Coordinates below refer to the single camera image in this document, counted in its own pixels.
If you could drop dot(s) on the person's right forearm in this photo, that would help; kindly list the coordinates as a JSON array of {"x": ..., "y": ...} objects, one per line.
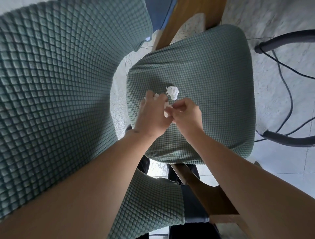
[{"x": 246, "y": 184}]

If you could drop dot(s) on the person's left forearm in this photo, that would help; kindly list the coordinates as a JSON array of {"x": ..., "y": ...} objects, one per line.
[{"x": 86, "y": 184}]

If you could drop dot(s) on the person's right hand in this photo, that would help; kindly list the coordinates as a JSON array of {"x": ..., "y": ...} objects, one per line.
[{"x": 188, "y": 115}]

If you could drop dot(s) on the person's left hand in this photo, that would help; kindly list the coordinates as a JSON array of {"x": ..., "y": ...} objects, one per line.
[{"x": 150, "y": 118}]

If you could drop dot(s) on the green fabric chair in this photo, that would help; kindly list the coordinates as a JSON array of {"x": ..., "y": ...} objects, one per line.
[{"x": 209, "y": 73}]

